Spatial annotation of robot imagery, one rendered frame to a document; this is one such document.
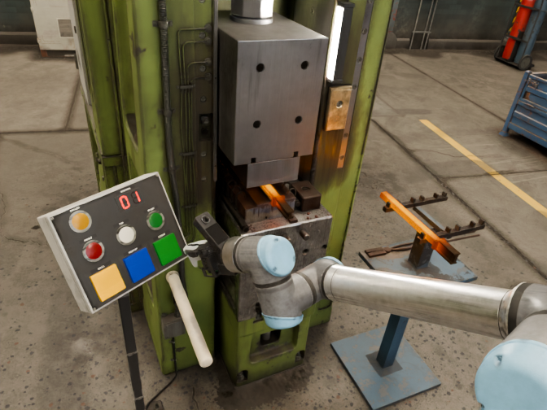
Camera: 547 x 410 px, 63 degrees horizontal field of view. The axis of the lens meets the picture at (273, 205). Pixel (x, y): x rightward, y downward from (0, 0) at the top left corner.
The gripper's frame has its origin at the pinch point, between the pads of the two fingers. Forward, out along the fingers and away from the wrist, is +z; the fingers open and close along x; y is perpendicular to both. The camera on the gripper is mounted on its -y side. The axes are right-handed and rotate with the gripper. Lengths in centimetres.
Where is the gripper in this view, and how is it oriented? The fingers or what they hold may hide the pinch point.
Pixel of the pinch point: (186, 246)
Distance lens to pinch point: 127.4
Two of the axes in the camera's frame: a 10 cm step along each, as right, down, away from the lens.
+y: 3.1, 9.2, 2.3
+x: 6.4, -3.8, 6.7
